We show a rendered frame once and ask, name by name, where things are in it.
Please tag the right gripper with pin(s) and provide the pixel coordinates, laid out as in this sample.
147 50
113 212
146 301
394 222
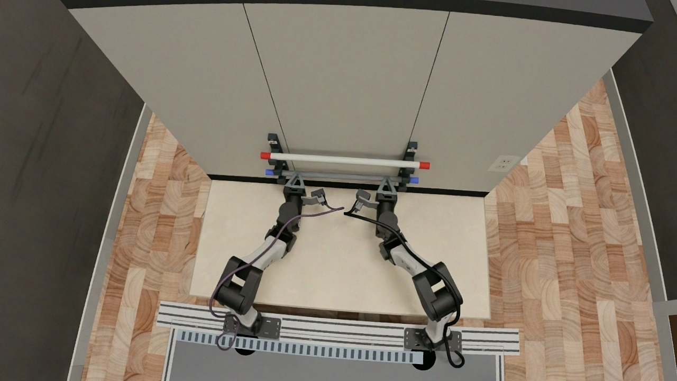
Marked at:
384 200

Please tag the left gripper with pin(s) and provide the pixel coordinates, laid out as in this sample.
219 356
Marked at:
297 194

